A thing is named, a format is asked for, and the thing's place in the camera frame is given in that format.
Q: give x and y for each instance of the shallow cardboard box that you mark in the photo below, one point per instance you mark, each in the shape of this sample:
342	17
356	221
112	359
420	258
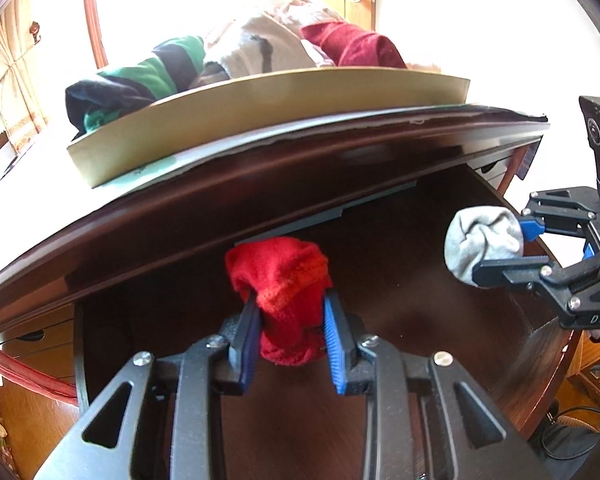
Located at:
255	110

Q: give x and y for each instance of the dark wall hook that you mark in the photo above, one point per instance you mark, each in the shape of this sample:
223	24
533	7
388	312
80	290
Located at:
35	28

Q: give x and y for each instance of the brown wooden drawer cabinet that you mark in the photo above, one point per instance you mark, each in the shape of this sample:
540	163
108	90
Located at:
40	345

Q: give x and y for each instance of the yellow window curtain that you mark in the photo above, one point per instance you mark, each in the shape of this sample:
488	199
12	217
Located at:
10	70

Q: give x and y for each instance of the grey sock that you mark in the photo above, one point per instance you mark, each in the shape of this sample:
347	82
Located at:
480	240

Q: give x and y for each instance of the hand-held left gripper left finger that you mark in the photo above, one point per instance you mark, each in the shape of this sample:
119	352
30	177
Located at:
247	345

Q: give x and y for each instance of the dark wooden drawer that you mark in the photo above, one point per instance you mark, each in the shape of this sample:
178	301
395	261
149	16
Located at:
405	320

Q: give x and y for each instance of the light wooden cabinet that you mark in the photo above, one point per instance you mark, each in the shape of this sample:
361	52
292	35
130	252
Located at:
585	360

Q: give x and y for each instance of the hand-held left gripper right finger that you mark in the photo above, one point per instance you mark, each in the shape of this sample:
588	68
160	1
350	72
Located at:
332	345

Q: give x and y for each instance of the dark red underwear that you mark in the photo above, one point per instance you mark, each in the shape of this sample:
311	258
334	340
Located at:
360	45

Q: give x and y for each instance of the wooden door frame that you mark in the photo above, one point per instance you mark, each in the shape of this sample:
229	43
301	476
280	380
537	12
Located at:
92	20

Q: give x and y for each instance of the red knitted sock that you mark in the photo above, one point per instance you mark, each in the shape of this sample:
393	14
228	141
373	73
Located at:
280	270

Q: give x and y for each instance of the green black striped underwear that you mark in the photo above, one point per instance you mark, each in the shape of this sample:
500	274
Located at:
145	72

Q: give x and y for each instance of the red wooden chair rail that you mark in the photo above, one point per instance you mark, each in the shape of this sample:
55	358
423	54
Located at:
30	372

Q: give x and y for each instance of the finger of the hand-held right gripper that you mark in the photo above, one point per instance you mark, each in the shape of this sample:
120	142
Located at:
532	229
510	272

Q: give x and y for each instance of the beige underwear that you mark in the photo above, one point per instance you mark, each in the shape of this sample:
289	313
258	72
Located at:
260	45

